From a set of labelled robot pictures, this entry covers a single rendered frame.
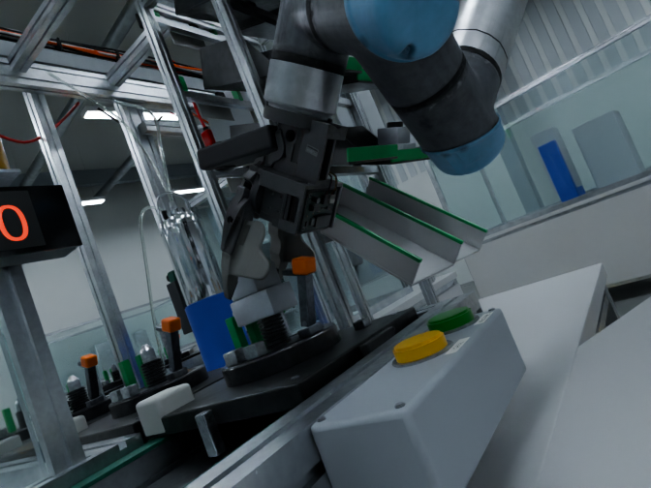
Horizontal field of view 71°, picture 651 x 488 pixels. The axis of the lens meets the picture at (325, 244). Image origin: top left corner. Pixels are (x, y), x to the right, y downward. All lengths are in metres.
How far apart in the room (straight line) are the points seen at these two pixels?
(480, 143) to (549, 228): 4.08
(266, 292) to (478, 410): 0.27
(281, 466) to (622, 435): 0.25
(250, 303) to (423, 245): 0.36
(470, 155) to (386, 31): 0.16
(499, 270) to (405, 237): 3.95
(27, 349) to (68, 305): 11.11
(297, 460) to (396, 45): 0.28
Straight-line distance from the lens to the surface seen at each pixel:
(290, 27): 0.47
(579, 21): 9.27
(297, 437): 0.29
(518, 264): 4.67
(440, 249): 0.78
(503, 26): 0.52
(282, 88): 0.46
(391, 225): 0.82
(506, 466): 0.40
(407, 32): 0.36
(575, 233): 4.49
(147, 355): 0.74
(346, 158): 0.69
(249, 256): 0.49
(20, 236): 0.54
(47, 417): 0.55
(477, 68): 0.47
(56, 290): 11.68
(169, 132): 2.09
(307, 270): 0.49
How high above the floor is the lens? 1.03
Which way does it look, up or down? 5 degrees up
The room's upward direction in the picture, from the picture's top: 22 degrees counter-clockwise
